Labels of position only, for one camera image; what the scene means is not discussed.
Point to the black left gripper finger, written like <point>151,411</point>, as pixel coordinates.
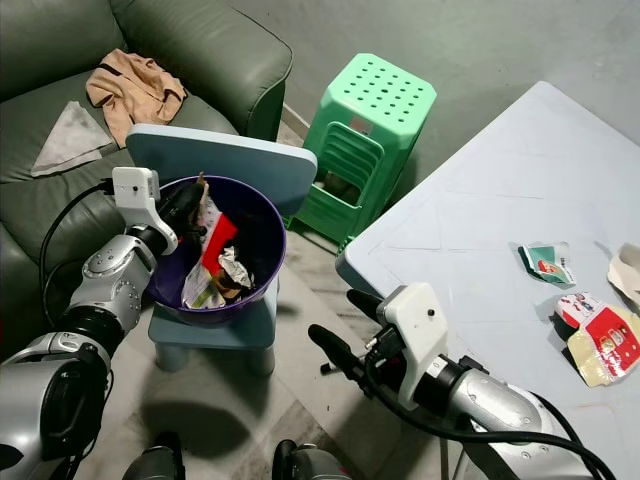
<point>195,200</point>
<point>197,233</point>

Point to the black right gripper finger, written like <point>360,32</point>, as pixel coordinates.
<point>340,350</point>
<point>365,303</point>

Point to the red plastic wrapper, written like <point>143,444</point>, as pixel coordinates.
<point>220,240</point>

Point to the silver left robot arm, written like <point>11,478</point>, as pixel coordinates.
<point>115,280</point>

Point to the purple plastic rubbish bin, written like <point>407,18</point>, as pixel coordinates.
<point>260,250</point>

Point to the silver foil wrapper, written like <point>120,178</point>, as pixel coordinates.
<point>235,268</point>

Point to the white yellow snack packet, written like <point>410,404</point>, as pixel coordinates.
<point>198,290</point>

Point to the light blue plastic chair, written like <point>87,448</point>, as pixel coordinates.
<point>240,155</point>

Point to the robot right leg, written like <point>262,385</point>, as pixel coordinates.
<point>310,465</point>

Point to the robot leg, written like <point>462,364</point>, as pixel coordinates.
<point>157,460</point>
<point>310,465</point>

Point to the grey triangular cloth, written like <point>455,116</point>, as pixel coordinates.
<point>72,145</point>

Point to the crumpled tan cloth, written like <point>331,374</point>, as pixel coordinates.
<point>130,90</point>

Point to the light blue plastic table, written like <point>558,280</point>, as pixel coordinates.
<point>490,200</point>

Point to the green white snack wrapper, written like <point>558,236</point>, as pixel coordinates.
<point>548,265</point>

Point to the green plastic stool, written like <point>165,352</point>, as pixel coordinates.
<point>375,100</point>

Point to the beige snack packet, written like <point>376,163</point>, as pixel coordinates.
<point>592,368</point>

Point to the green leather sofa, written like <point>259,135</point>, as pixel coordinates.
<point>60,40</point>

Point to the robot left leg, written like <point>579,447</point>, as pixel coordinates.
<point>157,460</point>

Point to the red white snack wrapper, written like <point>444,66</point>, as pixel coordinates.
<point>605,330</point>

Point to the white crumpled paper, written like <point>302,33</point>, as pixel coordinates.
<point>628,275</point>

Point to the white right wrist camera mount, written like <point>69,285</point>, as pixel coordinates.
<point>415,330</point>

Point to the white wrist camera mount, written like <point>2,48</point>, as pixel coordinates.
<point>415,330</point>
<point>132,190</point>

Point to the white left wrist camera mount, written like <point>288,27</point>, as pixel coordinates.
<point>132,190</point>

